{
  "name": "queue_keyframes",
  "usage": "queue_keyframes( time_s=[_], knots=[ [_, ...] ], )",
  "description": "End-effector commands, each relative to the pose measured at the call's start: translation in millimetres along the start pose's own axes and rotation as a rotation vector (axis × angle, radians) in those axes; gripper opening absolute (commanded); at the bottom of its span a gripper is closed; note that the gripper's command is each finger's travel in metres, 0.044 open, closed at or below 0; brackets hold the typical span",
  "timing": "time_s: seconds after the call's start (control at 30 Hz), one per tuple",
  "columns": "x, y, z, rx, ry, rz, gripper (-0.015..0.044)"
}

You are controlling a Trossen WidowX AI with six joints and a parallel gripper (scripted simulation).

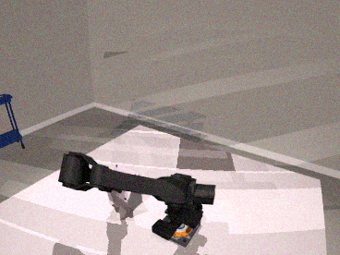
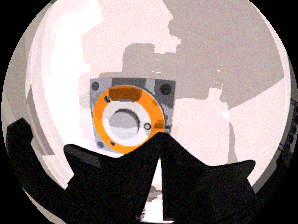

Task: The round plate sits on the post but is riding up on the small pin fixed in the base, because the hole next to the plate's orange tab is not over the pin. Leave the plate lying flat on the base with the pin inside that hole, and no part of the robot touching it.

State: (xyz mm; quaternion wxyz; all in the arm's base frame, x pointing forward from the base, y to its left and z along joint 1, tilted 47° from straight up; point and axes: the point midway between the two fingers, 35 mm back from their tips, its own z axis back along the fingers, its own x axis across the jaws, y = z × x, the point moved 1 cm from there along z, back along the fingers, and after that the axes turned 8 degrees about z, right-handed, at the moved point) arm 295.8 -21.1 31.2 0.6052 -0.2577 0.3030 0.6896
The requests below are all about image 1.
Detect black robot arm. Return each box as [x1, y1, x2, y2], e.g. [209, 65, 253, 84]
[58, 152, 216, 229]

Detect orange round plate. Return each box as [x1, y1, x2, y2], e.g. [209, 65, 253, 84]
[174, 225, 193, 237]

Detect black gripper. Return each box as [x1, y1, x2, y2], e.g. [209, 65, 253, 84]
[151, 202, 187, 240]

